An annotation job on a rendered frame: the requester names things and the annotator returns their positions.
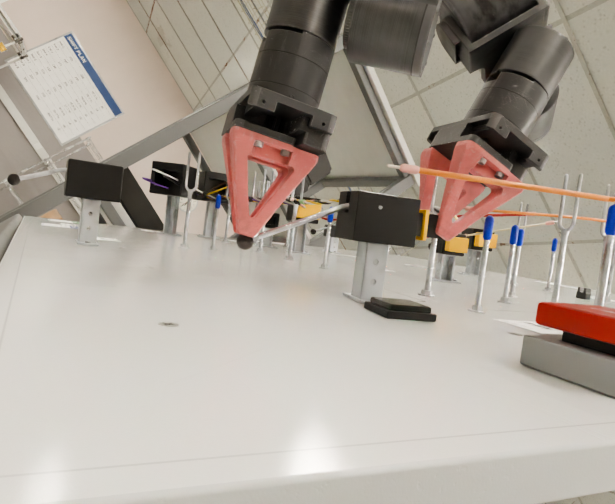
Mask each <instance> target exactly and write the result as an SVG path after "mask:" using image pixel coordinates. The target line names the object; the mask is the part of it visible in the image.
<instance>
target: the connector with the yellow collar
mask: <svg viewBox="0 0 615 504"><path fill-rule="evenodd" d="M438 216H439V215H435V214H429V219H428V228H427V236H426V237H428V238H438V239H442V238H441V237H440V236H439V235H437V234H436V232H435V230H436V226H437V221H438ZM422 221H423V213H419V218H418V226H417V233H416V236H418V237H421V230H422Z"/></svg>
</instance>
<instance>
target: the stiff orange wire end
mask: <svg viewBox="0 0 615 504"><path fill-rule="evenodd" d="M387 167H389V168H396V169H399V170H400V171H401V172H403V173H410V174H418V173H419V174H425V175H432V176H439V177H445V178H452V179H459V180H465V181H472V182H479V183H485V184H492V185H498V186H505V187H512V188H518V189H525V190H532V191H538V192H545V193H552V194H558V195H565V196H571V197H578V198H585V199H591V200H598V201H605V202H615V197H610V196H604V195H597V194H590V193H584V192H577V191H571V190H564V189H558V188H551V187H545V186H538V185H532V184H525V183H518V182H512V181H505V180H499V179H492V178H486V177H479V176H473V175H466V174H460V173H453V172H446V171H440V170H433V169H427V168H420V167H418V166H416V165H409V164H401V165H400V166H397V165H391V164H388V165H387Z"/></svg>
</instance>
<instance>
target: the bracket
mask: <svg viewBox="0 0 615 504"><path fill-rule="evenodd" d="M388 249H389V245H386V244H378V243H369V242H361V241H358V246H357V253H356V261H355V268H354V276H353V284H352V291H351V293H343V295H344V296H346V297H348V298H351V299H353V300H355V301H357V302H360V303H362V304H364V303H365V301H369V302H371V301H370V300H371V297H382V293H383V286H384V279H385V271H386V264H387V256H388ZM377 261H378V263H377Z"/></svg>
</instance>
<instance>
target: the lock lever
mask: <svg viewBox="0 0 615 504"><path fill-rule="evenodd" d="M346 209H349V203H345V204H340V205H337V206H335V207H332V208H329V209H327V210H324V211H321V212H318V213H316V214H313V215H310V216H307V217H304V218H301V219H298V220H296V221H293V222H290V223H287V224H284V225H281V226H278V227H275V228H272V229H269V230H266V231H264V232H261V233H258V234H257V235H256V236H255V237H253V241H254V244H256V242H257V241H258V240H260V239H263V238H265V237H268V236H271V235H274V234H277V233H280V232H283V231H286V230H289V229H291V228H294V227H297V226H300V225H303V224H306V223H309V222H311V221H314V220H317V219H320V218H322V217H325V216H328V215H331V214H333V213H336V212H338V211H341V210H346Z"/></svg>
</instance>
